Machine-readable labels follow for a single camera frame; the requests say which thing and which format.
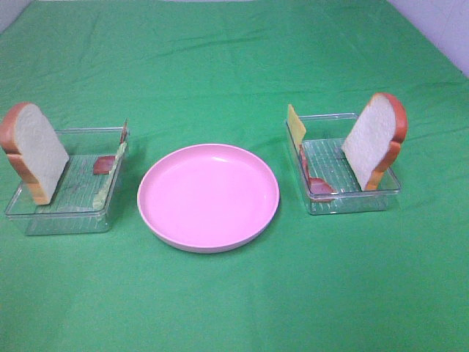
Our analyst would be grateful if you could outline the yellow cheese slice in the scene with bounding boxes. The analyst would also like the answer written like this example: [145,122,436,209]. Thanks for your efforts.
[287,104,306,150]

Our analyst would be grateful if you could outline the bacon strip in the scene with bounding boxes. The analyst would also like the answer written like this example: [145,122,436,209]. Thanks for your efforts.
[299,145,335,194]
[93,120,128,175]

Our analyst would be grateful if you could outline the green lettuce leaf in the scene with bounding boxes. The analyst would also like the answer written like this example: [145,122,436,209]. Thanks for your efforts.
[92,142,127,210]

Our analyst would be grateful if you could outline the bread slice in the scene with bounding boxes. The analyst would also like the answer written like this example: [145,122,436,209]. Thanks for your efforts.
[341,92,408,191]
[1,102,69,205]

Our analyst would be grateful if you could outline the pink round plate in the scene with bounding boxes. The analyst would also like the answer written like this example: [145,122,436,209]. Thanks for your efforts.
[137,144,280,253]

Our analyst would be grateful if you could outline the right clear plastic container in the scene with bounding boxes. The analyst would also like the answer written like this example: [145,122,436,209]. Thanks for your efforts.
[285,112,401,215]

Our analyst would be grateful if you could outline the clear plastic container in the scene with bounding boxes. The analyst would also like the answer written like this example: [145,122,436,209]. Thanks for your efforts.
[285,112,401,215]
[4,127,128,235]

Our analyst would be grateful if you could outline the green tablecloth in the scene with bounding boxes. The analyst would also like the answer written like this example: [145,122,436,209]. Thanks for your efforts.
[1,1,468,351]

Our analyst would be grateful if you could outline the left clear plastic container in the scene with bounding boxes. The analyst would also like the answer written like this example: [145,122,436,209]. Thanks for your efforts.
[4,127,128,235]

